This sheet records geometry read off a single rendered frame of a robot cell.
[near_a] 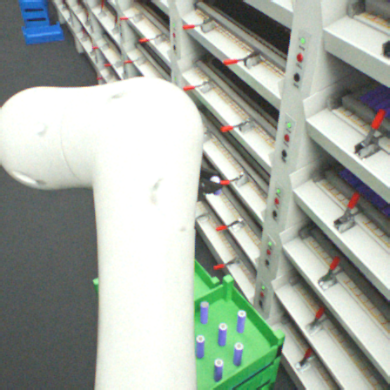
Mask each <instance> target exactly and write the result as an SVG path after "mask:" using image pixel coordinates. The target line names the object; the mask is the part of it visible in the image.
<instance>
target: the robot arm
mask: <svg viewBox="0 0 390 390"><path fill-rule="evenodd" d="M203 150H204V125H203V121H202V117H201V115H200V113H199V112H198V109H197V107H196V105H195V104H194V103H193V102H192V100H191V99H190V98H189V97H188V96H187V95H186V94H185V93H184V92H183V91H182V90H181V89H179V88H178V87H177V86H176V85H174V84H171V83H169V82H167V81H165V80H164V79H161V78H157V77H133V78H129V79H125V80H122V81H119V82H115V83H111V84H103V85H98V86H92V87H83V88H52V87H37V88H33V89H29V90H24V91H20V92H18V93H17V94H16V95H14V96H13V97H11V98H10V99H9V100H8V101H7V102H6V103H5V104H4V105H3V106H2V108H1V109H0V164H1V165H2V167H3V168H4V169H5V170H6V171H7V172H8V173H9V174H10V175H11V176H12V177H13V178H14V179H15V180H16V181H17V182H18V183H20V184H24V185H27V186H29V187H32V188H36V189H40V190H58V189H67V188H88V189H93V196H94V205H95V215H96V225H97V262H98V330H97V371H96V383H95V390H198V381H197V368H196V354H195V332H194V256H195V234H196V229H194V226H195V218H196V210H197V203H198V202H199V201H201V200H203V199H204V198H205V195H206V194H211V193H213V192H215V191H217V190H219V189H221V188H223V185H222V184H219V183H216V182H213V181H210V179H211V178H212V177H217V176H218V172H217V171H213V170H210V169H206V168H204V167H203V166H202V165H201V162H202V156H203Z"/></svg>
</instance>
